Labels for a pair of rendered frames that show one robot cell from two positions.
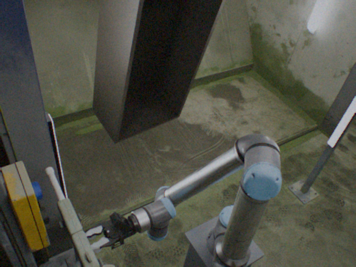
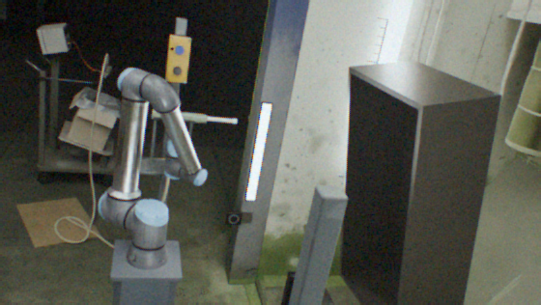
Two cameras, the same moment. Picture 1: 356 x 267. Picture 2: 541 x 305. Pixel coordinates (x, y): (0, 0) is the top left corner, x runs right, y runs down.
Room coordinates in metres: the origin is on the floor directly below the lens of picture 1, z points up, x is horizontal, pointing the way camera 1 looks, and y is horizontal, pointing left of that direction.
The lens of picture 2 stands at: (2.05, -1.98, 1.99)
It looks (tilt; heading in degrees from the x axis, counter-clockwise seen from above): 20 degrees down; 111
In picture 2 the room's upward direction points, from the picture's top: 11 degrees clockwise
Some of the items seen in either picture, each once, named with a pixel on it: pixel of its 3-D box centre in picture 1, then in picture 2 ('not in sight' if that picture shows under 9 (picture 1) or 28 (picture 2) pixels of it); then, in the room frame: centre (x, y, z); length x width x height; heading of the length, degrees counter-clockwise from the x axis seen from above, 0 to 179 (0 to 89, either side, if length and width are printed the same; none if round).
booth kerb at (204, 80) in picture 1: (157, 93); not in sight; (2.79, 0.25, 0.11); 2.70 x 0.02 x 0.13; 128
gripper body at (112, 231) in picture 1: (120, 231); not in sight; (0.64, 0.15, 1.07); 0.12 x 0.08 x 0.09; 128
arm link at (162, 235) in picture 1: (158, 224); (175, 166); (0.76, 0.01, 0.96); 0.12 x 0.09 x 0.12; 175
